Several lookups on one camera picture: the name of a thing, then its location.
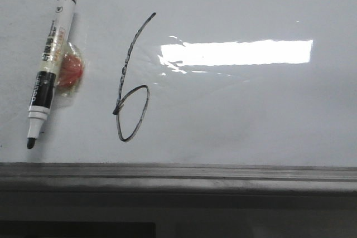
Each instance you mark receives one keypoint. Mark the grey aluminium whiteboard tray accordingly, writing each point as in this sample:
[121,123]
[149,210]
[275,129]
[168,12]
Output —
[177,178]

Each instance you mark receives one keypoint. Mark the clear adhesive tape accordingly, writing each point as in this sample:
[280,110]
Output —
[64,97]

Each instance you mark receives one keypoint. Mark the white whiteboard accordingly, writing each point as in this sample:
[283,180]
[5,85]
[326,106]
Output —
[246,82]

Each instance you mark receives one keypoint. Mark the black handwritten number six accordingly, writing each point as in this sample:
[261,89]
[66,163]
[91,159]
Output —
[121,99]

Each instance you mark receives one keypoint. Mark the black white whiteboard marker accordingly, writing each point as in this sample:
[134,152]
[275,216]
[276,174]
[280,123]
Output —
[50,65]

